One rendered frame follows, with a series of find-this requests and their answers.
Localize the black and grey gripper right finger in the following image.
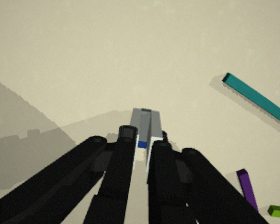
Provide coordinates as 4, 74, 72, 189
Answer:
146, 110, 269, 224

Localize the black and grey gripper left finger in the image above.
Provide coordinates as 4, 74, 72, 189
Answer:
0, 108, 141, 224

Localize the turquoise rod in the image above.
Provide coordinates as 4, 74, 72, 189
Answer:
222, 72, 280, 120

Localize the purple rod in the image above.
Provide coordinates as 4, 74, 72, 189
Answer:
236, 168, 259, 212

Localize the small blue block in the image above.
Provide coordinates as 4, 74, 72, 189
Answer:
138, 141, 147, 149

